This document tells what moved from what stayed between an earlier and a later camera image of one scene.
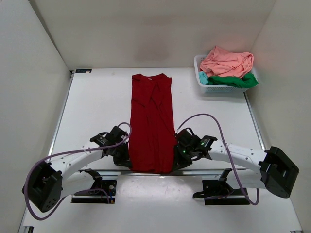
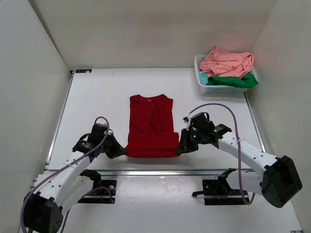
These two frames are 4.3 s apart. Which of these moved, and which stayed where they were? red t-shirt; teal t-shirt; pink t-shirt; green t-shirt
Moved: red t-shirt
Stayed: teal t-shirt; green t-shirt; pink t-shirt
